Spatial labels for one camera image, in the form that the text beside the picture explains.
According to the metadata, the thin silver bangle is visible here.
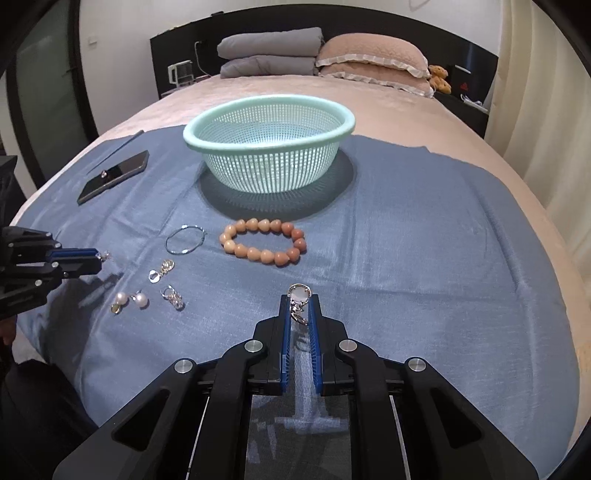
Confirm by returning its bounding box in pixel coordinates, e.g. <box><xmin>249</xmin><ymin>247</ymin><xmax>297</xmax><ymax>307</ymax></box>
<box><xmin>165</xmin><ymin>224</ymin><xmax>208</xmax><ymax>255</ymax></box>

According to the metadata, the clear electric kettle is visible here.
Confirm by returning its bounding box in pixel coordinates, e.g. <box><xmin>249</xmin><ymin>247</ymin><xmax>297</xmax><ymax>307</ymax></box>
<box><xmin>167</xmin><ymin>60</ymin><xmax>195</xmax><ymax>88</ymax></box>

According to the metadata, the black nightstand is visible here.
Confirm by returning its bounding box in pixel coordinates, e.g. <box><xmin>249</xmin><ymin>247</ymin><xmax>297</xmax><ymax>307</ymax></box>
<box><xmin>434</xmin><ymin>90</ymin><xmax>490</xmax><ymax>139</ymax></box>

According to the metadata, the dark clothing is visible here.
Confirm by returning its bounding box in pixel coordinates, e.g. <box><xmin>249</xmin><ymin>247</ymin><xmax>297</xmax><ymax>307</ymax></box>
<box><xmin>0</xmin><ymin>318</ymin><xmax>112</xmax><ymax>480</ymax></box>

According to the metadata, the cream curtain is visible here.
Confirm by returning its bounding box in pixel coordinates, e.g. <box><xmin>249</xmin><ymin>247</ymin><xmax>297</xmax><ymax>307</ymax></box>
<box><xmin>485</xmin><ymin>0</ymin><xmax>591</xmax><ymax>259</ymax></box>

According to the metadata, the black box with red mark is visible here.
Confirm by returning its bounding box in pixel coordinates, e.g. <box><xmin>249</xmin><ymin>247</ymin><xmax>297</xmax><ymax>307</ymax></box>
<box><xmin>450</xmin><ymin>65</ymin><xmax>484</xmax><ymax>99</ymax></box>

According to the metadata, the silver disc drop earring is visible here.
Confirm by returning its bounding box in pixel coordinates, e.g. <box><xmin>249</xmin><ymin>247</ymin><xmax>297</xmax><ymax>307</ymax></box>
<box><xmin>148</xmin><ymin>259</ymin><xmax>176</xmax><ymax>284</ymax></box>

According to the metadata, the teal plastic mesh basket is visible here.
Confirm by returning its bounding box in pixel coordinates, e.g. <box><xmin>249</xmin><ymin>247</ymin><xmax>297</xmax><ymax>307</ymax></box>
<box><xmin>183</xmin><ymin>95</ymin><xmax>357</xmax><ymax>193</ymax></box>

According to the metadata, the beige bed cover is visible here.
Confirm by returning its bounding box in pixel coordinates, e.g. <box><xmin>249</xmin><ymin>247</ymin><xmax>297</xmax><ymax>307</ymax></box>
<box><xmin>9</xmin><ymin>73</ymin><xmax>583</xmax><ymax>480</ymax></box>

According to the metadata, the blue cloth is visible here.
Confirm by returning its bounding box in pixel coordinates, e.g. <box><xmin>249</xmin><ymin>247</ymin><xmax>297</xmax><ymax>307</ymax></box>
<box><xmin>9</xmin><ymin>124</ymin><xmax>581</xmax><ymax>480</ymax></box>

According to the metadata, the silver ring drop earring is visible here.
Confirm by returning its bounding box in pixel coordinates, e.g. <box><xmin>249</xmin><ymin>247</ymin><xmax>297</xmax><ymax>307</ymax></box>
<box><xmin>287</xmin><ymin>283</ymin><xmax>314</xmax><ymax>326</ymax></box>

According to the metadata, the brown teddy bear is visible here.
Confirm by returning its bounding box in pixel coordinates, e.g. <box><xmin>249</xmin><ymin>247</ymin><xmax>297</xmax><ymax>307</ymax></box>
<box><xmin>427</xmin><ymin>65</ymin><xmax>453</xmax><ymax>93</ymax></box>

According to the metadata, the silver crystal earring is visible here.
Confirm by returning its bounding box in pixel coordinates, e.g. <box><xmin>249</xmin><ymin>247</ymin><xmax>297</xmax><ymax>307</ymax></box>
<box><xmin>160</xmin><ymin>285</ymin><xmax>186</xmax><ymax>312</ymax></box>

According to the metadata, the orange beaded bracelet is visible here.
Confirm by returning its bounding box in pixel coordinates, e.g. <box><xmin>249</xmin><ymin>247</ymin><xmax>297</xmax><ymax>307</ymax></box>
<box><xmin>218</xmin><ymin>218</ymin><xmax>307</xmax><ymax>267</ymax></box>

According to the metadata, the black jewelry display card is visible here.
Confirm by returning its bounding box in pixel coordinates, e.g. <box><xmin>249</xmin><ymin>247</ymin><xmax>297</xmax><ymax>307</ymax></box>
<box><xmin>76</xmin><ymin>150</ymin><xmax>151</xmax><ymax>205</ymax></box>

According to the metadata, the thin dark stick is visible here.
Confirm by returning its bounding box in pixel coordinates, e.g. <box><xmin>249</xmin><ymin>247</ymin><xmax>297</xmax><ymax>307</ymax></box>
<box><xmin>86</xmin><ymin>130</ymin><xmax>146</xmax><ymax>175</ymax></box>

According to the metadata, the black headboard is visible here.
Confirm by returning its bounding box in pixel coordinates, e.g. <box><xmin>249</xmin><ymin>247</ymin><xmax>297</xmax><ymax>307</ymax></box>
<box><xmin>150</xmin><ymin>6</ymin><xmax>500</xmax><ymax>99</ymax></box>

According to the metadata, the pink ruffled pillow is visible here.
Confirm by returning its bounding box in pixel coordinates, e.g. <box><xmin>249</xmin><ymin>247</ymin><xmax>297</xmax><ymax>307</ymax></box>
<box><xmin>317</xmin><ymin>63</ymin><xmax>435</xmax><ymax>99</ymax></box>
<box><xmin>316</xmin><ymin>35</ymin><xmax>430</xmax><ymax>79</ymax></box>

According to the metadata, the dark framed glass door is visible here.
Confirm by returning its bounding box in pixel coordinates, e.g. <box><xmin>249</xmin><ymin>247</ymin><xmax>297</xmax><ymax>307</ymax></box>
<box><xmin>0</xmin><ymin>0</ymin><xmax>100</xmax><ymax>195</ymax></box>

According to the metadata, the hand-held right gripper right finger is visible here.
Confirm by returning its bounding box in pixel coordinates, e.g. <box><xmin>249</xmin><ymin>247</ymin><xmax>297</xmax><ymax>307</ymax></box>
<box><xmin>308</xmin><ymin>294</ymin><xmax>539</xmax><ymax>480</ymax></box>

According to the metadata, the white charger cable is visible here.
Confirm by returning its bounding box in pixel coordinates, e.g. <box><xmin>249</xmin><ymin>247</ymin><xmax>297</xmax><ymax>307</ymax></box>
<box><xmin>194</xmin><ymin>41</ymin><xmax>211</xmax><ymax>77</ymax></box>

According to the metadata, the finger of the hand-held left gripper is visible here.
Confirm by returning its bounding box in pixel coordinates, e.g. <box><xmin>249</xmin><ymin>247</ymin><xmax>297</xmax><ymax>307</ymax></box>
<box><xmin>48</xmin><ymin>248</ymin><xmax>99</xmax><ymax>260</ymax></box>
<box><xmin>52</xmin><ymin>257</ymin><xmax>104</xmax><ymax>280</ymax></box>

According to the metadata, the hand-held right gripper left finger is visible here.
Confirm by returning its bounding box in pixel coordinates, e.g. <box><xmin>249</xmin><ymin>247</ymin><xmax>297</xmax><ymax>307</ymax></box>
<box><xmin>53</xmin><ymin>294</ymin><xmax>293</xmax><ymax>480</ymax></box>

